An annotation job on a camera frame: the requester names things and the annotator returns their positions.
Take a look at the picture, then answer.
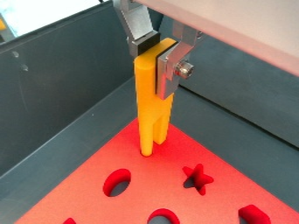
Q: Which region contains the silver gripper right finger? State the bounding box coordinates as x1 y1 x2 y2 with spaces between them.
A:
157 21 204 100

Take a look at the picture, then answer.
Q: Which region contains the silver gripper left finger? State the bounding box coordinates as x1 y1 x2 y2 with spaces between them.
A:
113 0 161 58

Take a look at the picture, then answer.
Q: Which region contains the yellow square-circle peg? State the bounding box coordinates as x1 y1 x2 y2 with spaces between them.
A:
135 38 175 157

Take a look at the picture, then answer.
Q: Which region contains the red shape-sorting block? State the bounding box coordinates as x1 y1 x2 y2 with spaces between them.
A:
15 122 299 224

